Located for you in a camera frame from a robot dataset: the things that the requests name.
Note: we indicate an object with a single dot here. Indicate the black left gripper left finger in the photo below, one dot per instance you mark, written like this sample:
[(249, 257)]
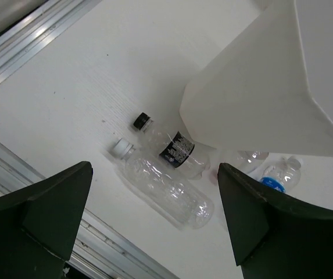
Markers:
[(39, 224)]

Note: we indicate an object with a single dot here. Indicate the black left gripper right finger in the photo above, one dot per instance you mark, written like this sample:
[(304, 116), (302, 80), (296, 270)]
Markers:
[(272, 234)]

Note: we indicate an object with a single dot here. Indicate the blue label clear bottle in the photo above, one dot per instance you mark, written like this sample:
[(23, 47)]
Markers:
[(283, 175)]

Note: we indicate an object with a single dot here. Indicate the red label red cap bottle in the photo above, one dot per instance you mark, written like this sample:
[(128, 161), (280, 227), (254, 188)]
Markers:
[(244, 161)]

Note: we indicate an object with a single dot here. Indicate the clear bottle white cap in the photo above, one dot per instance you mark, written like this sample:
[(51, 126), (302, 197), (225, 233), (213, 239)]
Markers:
[(164, 189)]

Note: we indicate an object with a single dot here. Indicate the white octagonal plastic bin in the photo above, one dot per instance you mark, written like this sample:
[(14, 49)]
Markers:
[(271, 88)]

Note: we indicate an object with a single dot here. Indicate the black label black cap bottle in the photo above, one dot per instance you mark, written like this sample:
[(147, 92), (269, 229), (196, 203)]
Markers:
[(172, 147)]

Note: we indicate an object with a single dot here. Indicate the aluminium frame rail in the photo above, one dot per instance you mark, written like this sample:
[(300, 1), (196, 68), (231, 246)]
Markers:
[(35, 31)]

